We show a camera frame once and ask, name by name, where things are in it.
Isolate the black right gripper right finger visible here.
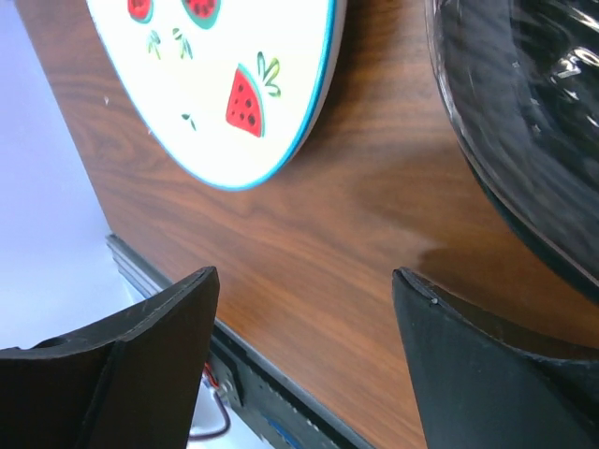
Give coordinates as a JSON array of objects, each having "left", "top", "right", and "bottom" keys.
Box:
[{"left": 393, "top": 268, "right": 598, "bottom": 448}]

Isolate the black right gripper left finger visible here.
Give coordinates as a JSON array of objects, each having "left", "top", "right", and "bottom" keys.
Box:
[{"left": 1, "top": 267, "right": 220, "bottom": 448}]

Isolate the white watermelon pattern plate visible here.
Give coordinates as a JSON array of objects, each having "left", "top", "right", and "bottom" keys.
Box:
[{"left": 87, "top": 1, "right": 347, "bottom": 191}]

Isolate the black glossy plate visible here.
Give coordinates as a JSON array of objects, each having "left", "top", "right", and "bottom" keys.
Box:
[{"left": 425, "top": 1, "right": 598, "bottom": 301}]

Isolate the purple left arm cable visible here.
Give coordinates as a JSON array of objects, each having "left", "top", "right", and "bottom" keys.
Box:
[{"left": 189, "top": 397, "right": 233, "bottom": 441}]

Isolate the aluminium rail frame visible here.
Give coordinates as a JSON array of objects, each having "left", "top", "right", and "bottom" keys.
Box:
[{"left": 106, "top": 234, "right": 172, "bottom": 298}]

